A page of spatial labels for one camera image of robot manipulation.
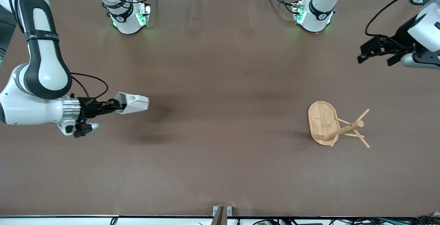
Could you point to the white faceted geometric cup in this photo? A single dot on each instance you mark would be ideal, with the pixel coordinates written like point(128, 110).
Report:
point(135, 103)

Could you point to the grey metal mounting bracket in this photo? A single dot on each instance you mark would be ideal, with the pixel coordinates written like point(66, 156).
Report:
point(229, 211)

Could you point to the dark camera mount post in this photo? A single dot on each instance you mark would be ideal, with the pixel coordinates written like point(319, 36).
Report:
point(220, 218)

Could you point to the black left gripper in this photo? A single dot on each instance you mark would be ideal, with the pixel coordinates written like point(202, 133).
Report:
point(401, 38)

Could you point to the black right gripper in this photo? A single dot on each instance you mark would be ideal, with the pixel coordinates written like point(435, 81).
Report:
point(90, 107)

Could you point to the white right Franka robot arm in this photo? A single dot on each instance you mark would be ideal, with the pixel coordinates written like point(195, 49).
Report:
point(41, 63)

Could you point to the brown table cover sheet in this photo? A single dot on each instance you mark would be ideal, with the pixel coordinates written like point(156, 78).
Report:
point(220, 156)

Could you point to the wooden cup rack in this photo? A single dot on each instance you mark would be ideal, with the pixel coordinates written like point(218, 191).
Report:
point(321, 122)

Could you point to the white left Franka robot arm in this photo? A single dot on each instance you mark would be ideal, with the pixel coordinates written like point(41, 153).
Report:
point(318, 19)

